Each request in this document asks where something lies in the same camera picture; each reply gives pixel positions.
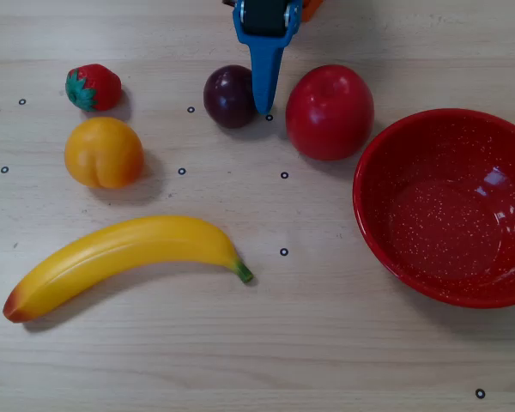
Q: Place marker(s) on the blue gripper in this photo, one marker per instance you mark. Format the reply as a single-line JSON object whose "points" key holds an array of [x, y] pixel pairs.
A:
{"points": [[263, 19]]}

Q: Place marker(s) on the orange toy peach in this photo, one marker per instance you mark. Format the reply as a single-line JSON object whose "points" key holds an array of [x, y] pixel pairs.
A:
{"points": [[105, 152]]}

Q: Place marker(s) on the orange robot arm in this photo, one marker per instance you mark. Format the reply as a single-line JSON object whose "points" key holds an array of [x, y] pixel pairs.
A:
{"points": [[311, 10]]}

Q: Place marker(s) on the red speckled enamel bowl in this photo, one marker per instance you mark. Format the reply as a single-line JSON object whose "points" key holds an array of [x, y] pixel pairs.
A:
{"points": [[446, 214]]}

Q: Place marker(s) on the dark purple toy plum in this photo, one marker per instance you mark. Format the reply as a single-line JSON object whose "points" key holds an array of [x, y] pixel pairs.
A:
{"points": [[227, 98]]}

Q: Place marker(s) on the red toy apple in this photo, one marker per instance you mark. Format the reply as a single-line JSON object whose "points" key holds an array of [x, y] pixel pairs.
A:
{"points": [[329, 113]]}

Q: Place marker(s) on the red toy strawberry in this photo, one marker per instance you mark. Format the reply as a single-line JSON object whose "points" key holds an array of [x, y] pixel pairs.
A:
{"points": [[96, 88]]}

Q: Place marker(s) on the yellow toy banana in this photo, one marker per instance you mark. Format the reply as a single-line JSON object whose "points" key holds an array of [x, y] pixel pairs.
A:
{"points": [[133, 244]]}

